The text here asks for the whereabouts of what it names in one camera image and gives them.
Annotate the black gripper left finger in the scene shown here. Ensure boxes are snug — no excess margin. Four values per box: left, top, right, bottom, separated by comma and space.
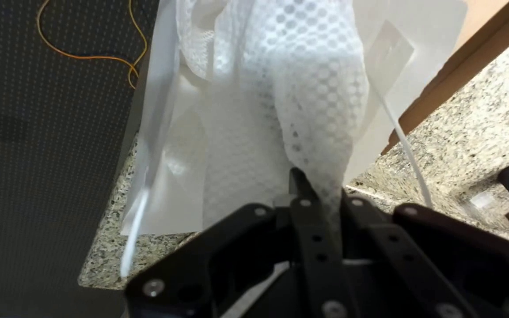
125, 166, 363, 318

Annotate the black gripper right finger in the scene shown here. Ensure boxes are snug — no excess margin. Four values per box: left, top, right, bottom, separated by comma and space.
310, 180, 509, 318

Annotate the white mesh towel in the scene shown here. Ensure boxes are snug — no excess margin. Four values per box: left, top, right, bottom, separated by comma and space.
172, 0, 234, 85
206, 0, 370, 208

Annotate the flat cardboard tray box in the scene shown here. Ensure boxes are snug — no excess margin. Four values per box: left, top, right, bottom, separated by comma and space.
379, 0, 509, 155

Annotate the dark textured floor mat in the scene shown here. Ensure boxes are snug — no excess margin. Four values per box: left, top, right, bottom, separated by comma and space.
0, 0, 162, 318

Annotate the thin orange cord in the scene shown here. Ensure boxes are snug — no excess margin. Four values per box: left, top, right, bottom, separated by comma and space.
33, 0, 149, 92

